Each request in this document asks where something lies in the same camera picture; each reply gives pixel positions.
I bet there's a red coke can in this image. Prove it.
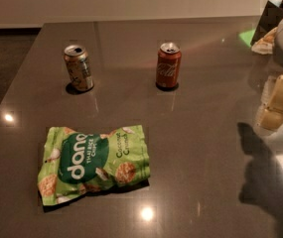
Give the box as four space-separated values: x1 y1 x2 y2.
156 42 182 90

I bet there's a gold soda can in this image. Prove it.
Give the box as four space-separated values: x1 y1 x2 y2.
64 45 94 92

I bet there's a snack packet at table edge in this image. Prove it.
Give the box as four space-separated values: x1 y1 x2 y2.
251 28 277 55

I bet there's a dark box in background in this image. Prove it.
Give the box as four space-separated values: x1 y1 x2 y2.
250 0 283 45

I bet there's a green rice chips bag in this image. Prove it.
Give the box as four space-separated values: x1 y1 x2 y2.
38 125 150 206

